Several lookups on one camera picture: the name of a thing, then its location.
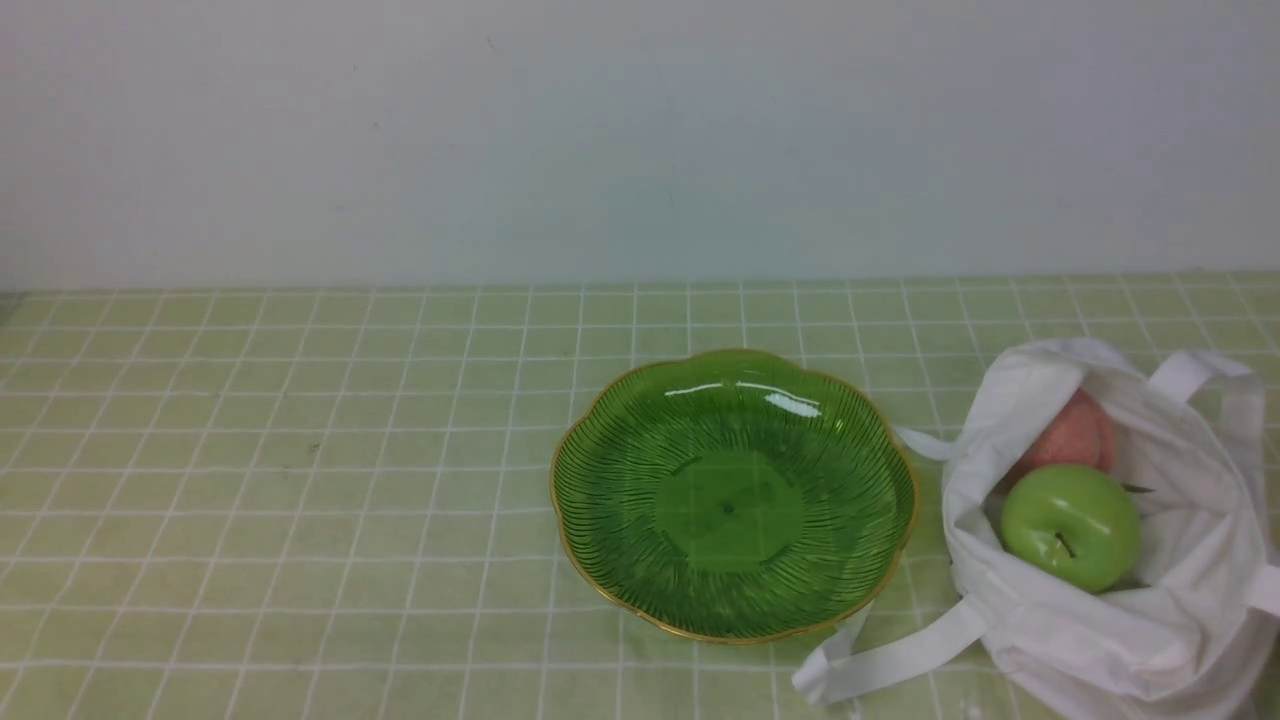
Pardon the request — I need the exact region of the pink peach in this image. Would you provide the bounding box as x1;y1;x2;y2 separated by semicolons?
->
995;389;1115;495

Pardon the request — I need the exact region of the green apple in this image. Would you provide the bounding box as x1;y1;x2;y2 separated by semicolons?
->
998;464;1143;594

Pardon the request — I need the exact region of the green glass fruit bowl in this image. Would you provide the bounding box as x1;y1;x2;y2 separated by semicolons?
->
549;348;920;644

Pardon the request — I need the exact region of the white cloth bag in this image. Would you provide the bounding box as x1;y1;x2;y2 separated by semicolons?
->
792;338;1277;719

